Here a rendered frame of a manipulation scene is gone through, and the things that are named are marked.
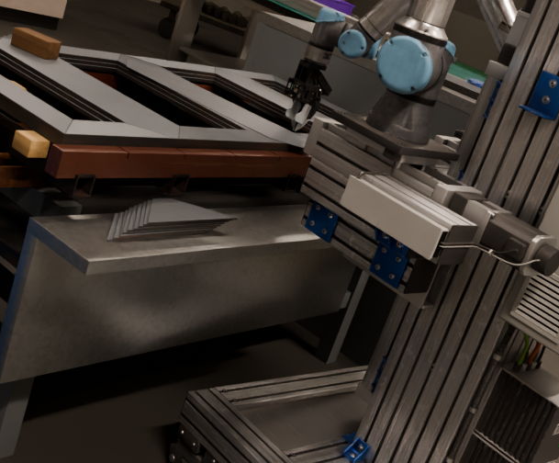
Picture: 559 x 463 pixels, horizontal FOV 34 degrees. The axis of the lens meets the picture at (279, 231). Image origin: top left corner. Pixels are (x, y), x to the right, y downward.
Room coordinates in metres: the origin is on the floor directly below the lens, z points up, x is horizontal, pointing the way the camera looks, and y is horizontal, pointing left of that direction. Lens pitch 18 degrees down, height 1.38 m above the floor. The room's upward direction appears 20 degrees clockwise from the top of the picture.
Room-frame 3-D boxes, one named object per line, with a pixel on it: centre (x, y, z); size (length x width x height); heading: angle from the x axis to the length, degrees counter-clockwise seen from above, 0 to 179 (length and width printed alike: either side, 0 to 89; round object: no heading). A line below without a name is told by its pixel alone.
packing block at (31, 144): (1.82, 0.56, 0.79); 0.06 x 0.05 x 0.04; 56
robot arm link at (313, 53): (2.64, 0.06, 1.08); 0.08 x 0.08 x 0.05
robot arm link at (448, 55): (2.06, -0.18, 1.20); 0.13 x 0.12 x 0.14; 164
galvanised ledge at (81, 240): (2.20, 0.04, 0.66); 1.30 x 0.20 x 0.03; 146
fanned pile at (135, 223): (1.93, 0.27, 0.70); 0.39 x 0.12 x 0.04; 146
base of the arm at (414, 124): (2.07, -0.18, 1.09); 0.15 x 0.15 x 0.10
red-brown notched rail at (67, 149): (2.43, 0.03, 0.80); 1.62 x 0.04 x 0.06; 146
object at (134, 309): (2.25, 0.11, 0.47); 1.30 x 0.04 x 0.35; 146
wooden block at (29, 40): (2.45, 0.80, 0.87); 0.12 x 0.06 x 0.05; 74
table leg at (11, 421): (1.89, 0.47, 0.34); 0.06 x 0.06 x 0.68; 56
